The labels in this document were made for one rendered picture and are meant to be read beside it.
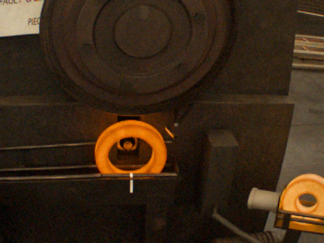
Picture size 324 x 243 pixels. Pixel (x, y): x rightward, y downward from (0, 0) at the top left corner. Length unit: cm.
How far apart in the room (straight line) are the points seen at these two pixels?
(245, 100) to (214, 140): 16
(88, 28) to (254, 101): 55
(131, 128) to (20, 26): 41
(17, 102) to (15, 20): 23
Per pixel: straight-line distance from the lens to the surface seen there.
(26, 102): 122
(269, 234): 133
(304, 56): 459
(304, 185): 116
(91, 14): 93
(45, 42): 104
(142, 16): 93
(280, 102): 132
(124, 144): 127
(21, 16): 117
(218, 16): 104
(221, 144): 119
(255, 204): 121
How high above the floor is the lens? 137
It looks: 27 degrees down
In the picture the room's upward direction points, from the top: 4 degrees clockwise
